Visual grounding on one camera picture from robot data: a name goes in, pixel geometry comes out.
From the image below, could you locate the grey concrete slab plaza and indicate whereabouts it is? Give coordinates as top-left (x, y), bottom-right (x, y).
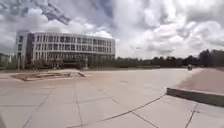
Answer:
top-left (0, 68), bottom-right (224, 128)

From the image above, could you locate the row of small trees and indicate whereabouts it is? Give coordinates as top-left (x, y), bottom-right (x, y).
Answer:
top-left (0, 53), bottom-right (116, 71)

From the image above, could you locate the white multi-storey building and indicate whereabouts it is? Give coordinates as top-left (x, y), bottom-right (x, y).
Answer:
top-left (14, 30), bottom-right (117, 70)

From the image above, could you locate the row of dark trees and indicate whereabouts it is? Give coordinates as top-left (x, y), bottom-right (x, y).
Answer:
top-left (114, 49), bottom-right (224, 69)

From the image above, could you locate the low reddish raised bed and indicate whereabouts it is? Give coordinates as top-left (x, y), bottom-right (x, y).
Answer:
top-left (11, 70), bottom-right (87, 83)

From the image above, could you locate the low concrete ledge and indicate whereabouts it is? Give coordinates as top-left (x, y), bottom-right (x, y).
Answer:
top-left (166, 87), bottom-right (224, 108)

